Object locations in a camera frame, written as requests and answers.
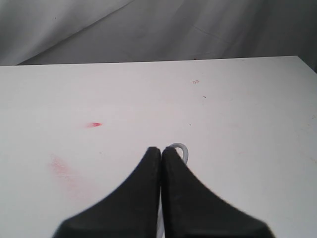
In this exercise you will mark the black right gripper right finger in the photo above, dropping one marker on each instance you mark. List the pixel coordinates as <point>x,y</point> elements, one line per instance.
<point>191,210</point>

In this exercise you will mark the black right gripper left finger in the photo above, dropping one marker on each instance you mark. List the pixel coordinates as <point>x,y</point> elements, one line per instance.
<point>130,211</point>

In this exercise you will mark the grey backdrop cloth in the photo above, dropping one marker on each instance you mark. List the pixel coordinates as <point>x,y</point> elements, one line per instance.
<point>92,31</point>

